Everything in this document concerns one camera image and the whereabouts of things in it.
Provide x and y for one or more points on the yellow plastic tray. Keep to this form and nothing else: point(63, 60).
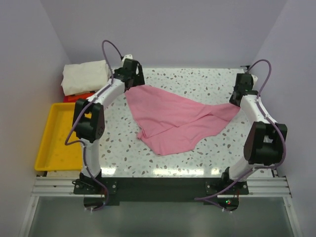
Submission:
point(53, 154)

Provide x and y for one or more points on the folded orange t shirt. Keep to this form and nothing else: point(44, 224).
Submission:
point(84, 95)

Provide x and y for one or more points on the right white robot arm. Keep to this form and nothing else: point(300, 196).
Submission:
point(264, 146)

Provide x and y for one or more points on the pink t shirt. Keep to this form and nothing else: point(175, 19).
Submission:
point(170, 124)

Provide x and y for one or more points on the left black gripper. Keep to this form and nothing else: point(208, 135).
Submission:
point(139, 80)

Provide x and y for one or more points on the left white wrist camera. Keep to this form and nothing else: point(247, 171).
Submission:
point(127, 56)

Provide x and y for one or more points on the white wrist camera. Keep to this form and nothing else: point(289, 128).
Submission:
point(127, 56)
point(255, 79)

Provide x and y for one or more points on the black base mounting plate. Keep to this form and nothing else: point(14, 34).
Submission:
point(113, 191)

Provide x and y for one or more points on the folded red t shirt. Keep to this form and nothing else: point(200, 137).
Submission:
point(69, 99)

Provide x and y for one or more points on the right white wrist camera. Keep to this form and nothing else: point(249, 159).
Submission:
point(255, 79)

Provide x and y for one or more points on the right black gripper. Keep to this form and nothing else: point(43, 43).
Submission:
point(230, 100)

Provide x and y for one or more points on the folded cream t shirt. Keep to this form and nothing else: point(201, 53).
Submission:
point(84, 77)

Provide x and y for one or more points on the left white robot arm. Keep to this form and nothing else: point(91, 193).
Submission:
point(89, 114)

